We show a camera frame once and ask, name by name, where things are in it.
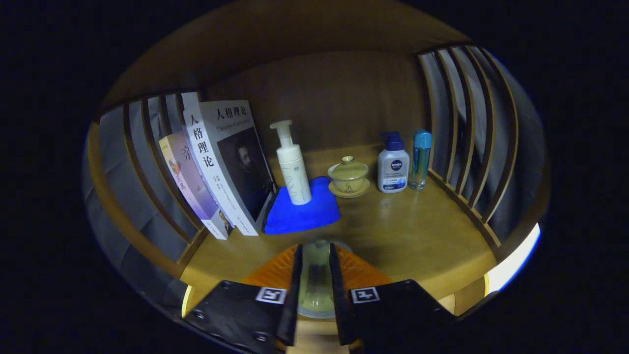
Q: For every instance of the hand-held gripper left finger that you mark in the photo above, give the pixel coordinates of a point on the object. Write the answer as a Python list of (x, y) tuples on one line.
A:
[(236, 309)]

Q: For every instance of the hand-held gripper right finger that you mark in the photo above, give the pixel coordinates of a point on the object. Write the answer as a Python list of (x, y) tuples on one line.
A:
[(393, 309)]

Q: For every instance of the wooden countertop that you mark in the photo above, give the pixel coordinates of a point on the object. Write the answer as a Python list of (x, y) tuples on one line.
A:
[(403, 231)]

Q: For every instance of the white side cabinet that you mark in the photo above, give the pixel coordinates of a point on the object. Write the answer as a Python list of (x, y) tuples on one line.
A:
[(516, 260)]

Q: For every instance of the wooden cabinet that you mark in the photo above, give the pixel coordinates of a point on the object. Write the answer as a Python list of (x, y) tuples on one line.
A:
[(334, 98)]

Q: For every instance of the blue folded cloth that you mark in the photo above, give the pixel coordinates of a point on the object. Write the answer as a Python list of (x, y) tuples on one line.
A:
[(304, 216)]

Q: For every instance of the pink book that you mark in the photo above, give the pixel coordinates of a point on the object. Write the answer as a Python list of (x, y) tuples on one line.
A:
[(189, 182)]

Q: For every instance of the yellow lidded teacup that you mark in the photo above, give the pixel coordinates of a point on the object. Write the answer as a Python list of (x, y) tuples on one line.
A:
[(349, 177)]

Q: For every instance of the white lotion bottle blue cap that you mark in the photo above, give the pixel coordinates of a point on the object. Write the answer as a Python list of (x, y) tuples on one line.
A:
[(393, 169)]

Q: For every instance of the large white portrait book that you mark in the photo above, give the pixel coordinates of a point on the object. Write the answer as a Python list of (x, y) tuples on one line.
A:
[(221, 162)]

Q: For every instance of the white pump bottle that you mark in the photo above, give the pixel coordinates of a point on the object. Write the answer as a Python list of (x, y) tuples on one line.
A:
[(294, 172)]

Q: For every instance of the teal clear bottle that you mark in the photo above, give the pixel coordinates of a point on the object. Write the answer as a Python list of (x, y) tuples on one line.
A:
[(420, 160)]

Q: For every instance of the thin white book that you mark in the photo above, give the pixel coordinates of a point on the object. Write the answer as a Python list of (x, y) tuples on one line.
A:
[(190, 103)]

